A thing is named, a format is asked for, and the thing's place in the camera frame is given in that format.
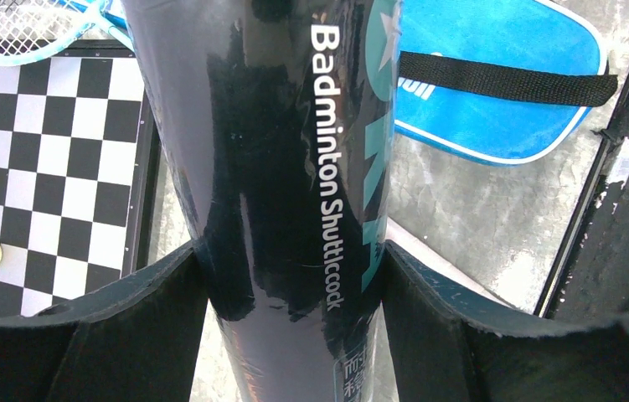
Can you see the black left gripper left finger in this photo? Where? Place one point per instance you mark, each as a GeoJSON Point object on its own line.
{"type": "Point", "coordinates": [136, 339]}

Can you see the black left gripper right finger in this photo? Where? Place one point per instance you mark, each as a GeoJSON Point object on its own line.
{"type": "Point", "coordinates": [448, 343]}

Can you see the black shuttlecock tube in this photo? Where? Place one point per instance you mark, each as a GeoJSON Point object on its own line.
{"type": "Point", "coordinates": [277, 118]}

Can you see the blue racket bag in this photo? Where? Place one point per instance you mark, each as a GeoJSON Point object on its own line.
{"type": "Point", "coordinates": [498, 82]}

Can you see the left blue badminton racket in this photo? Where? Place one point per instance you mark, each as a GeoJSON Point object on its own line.
{"type": "Point", "coordinates": [31, 31]}

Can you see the black white chessboard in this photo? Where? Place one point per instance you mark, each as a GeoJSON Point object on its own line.
{"type": "Point", "coordinates": [78, 164]}

